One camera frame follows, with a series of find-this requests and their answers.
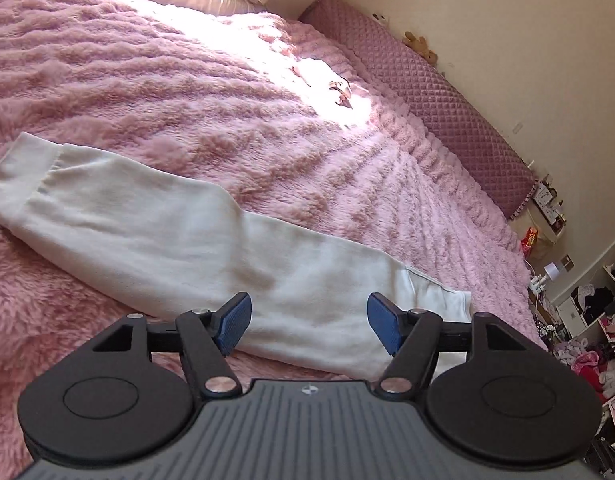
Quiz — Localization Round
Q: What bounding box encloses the white open wardrobe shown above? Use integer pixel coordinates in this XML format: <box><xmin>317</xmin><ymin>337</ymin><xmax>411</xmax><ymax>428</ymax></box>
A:
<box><xmin>552</xmin><ymin>260</ymin><xmax>615</xmax><ymax>466</ymax></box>

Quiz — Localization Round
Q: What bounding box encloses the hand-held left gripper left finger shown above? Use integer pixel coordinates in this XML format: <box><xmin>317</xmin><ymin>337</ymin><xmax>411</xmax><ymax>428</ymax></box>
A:
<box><xmin>90</xmin><ymin>291</ymin><xmax>253</xmax><ymax>402</ymax></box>

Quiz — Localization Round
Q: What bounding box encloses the white table lamp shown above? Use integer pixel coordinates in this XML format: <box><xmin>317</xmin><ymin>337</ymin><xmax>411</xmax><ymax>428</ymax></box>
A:
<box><xmin>535</xmin><ymin>261</ymin><xmax>563</xmax><ymax>291</ymax></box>

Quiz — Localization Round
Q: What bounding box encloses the wooden bedside table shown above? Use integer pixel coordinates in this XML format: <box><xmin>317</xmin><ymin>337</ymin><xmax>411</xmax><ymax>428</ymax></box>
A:
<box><xmin>528</xmin><ymin>287</ymin><xmax>561</xmax><ymax>333</ymax></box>

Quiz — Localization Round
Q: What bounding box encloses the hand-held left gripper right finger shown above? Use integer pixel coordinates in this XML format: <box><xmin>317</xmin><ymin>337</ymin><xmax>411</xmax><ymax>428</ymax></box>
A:
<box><xmin>366</xmin><ymin>292</ymin><xmax>533</xmax><ymax>402</ymax></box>

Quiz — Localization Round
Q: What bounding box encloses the pile of pink clothes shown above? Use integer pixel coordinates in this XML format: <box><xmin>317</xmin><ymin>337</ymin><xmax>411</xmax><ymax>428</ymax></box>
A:
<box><xmin>555</xmin><ymin>335</ymin><xmax>615</xmax><ymax>391</ymax></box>

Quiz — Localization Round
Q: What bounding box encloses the small pink hair accessory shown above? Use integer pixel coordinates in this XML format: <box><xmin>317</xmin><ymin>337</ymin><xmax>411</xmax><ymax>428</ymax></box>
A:
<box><xmin>327</xmin><ymin>77</ymin><xmax>355</xmax><ymax>110</ymax></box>

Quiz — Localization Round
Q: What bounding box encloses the brown teddy bear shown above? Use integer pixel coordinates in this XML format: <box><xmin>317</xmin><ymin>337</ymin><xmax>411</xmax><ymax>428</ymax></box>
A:
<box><xmin>402</xmin><ymin>31</ymin><xmax>439</xmax><ymax>65</ymax></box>

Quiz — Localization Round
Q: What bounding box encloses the pink fluffy blanket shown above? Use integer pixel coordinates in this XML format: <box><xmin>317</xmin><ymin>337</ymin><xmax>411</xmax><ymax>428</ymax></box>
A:
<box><xmin>0</xmin><ymin>0</ymin><xmax>548</xmax><ymax>476</ymax></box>

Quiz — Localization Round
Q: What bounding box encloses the white printed sweatshirt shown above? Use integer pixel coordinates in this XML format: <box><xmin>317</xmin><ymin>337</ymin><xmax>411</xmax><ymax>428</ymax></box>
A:
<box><xmin>0</xmin><ymin>131</ymin><xmax>473</xmax><ymax>381</ymax></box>

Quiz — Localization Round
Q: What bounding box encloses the pink quilted headboard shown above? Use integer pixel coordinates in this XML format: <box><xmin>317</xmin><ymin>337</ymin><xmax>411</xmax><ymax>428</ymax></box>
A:
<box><xmin>298</xmin><ymin>0</ymin><xmax>543</xmax><ymax>221</ymax></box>

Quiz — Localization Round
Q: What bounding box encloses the red snack bag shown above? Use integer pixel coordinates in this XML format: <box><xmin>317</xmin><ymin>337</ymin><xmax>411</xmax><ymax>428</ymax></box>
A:
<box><xmin>520</xmin><ymin>226</ymin><xmax>541</xmax><ymax>255</ymax></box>

